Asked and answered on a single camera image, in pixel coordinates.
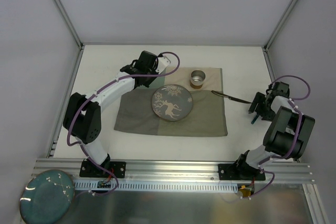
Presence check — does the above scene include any green handled fork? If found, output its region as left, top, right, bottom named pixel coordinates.
left=251, top=114, right=259, bottom=124

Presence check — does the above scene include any black table knife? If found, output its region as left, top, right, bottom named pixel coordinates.
left=211, top=90, right=251, bottom=104

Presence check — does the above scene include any grey reindeer plate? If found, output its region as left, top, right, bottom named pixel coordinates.
left=151, top=84, right=194, bottom=122

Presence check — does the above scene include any green beige cloth placemat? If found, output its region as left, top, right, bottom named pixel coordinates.
left=114, top=67, right=228, bottom=137

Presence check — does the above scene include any metal cup with cork base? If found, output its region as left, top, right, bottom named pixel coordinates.
left=190, top=70, right=206, bottom=89

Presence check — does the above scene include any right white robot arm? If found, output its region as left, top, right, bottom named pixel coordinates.
left=232, top=82, right=315, bottom=180

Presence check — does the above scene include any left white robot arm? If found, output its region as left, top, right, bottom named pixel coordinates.
left=63, top=51, right=170, bottom=177

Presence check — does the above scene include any teal round stool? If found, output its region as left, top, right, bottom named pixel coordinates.
left=19, top=169, right=75, bottom=223

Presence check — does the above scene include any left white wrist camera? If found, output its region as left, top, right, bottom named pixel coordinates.
left=156, top=54, right=171, bottom=74

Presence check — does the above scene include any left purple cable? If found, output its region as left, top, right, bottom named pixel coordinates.
left=67, top=50, right=181, bottom=196

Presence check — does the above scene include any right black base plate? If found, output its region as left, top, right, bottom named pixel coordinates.
left=218, top=163, right=266, bottom=181

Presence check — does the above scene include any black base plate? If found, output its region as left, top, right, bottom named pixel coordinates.
left=218, top=163, right=266, bottom=181
left=79, top=160, right=127, bottom=179

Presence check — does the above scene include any aluminium mounting rail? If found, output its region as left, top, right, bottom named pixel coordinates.
left=31, top=158, right=316, bottom=184

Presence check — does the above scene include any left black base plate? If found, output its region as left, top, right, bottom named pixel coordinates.
left=79, top=160, right=127, bottom=179

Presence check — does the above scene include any white slotted cable duct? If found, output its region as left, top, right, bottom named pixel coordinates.
left=74, top=179, right=238, bottom=193

